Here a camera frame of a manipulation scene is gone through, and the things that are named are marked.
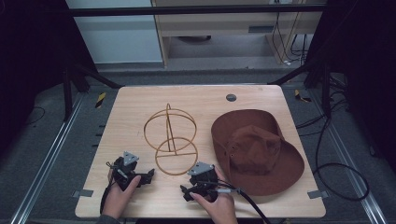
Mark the aluminium floor rail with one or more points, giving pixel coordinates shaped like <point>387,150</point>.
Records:
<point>351,174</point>
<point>46,161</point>

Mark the black metal stand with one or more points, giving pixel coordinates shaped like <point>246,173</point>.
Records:
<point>325,90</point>
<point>67,93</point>

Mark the white cabinet panel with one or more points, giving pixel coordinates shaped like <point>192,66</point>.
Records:
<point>118,37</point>

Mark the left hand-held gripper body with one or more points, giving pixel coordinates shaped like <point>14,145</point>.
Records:
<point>124,169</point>

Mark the grey round table grommet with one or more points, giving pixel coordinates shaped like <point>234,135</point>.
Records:
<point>231,97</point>

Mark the yellow black striped tape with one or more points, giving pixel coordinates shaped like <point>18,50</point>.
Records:
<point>100,100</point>
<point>301,96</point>

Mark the grey metal table bracket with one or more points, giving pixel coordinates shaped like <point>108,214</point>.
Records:
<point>82,193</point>
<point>317,194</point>

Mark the black horizontal frame bar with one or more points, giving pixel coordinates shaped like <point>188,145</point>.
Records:
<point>186,10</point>

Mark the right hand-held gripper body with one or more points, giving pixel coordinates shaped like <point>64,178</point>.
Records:
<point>204,179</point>

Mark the dark curtain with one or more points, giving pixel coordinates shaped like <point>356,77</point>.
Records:
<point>31,62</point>
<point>367,62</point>

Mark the light wooden desk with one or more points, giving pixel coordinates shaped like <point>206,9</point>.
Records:
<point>218,25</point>

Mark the person's left hand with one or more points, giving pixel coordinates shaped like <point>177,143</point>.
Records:
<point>120,196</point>

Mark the person's right hand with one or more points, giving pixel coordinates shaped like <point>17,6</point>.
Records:
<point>219,207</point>

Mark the brown brimmed hat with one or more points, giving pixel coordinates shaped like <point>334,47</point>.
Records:
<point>255,152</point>

